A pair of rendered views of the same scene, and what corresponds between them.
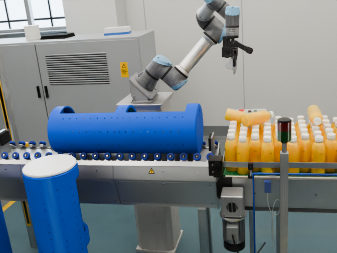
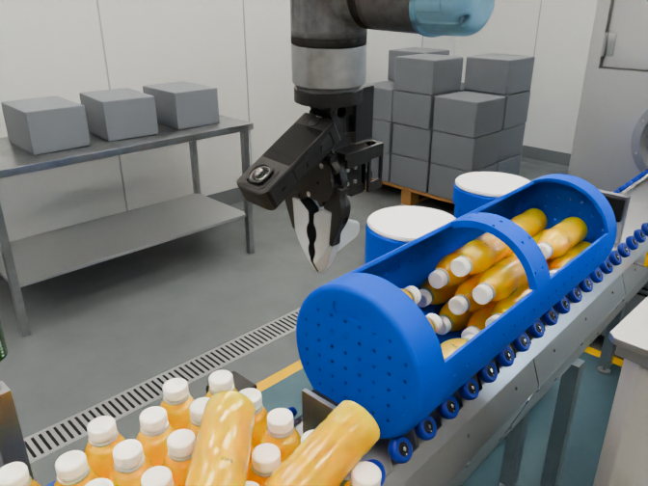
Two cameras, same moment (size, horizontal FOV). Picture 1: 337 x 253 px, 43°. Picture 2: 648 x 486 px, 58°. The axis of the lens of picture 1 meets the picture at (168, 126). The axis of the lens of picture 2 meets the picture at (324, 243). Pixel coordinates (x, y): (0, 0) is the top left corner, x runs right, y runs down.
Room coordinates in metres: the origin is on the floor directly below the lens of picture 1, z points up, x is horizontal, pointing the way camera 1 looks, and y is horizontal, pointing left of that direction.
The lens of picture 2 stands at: (2.62, -0.92, 1.68)
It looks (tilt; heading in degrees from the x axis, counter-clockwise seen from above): 23 degrees down; 119
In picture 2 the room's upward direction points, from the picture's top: straight up
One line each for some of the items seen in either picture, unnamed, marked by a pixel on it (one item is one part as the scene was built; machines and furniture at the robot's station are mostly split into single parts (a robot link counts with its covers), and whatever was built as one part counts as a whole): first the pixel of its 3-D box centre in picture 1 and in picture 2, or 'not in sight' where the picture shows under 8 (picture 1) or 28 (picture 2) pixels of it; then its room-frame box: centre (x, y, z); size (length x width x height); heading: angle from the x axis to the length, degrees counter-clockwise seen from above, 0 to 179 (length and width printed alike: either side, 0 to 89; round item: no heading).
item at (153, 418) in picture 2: (255, 135); (153, 418); (2.06, -0.45, 1.09); 0.04 x 0.04 x 0.02
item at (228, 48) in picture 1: (230, 46); (333, 142); (2.33, -0.38, 1.52); 0.09 x 0.08 x 0.12; 73
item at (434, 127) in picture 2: not in sight; (438, 127); (1.05, 3.89, 0.59); 1.20 x 0.80 x 1.19; 164
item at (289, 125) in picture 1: (284, 125); not in sight; (1.80, -0.52, 1.23); 0.06 x 0.06 x 0.04
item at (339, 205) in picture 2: not in sight; (330, 205); (2.34, -0.40, 1.46); 0.05 x 0.02 x 0.09; 164
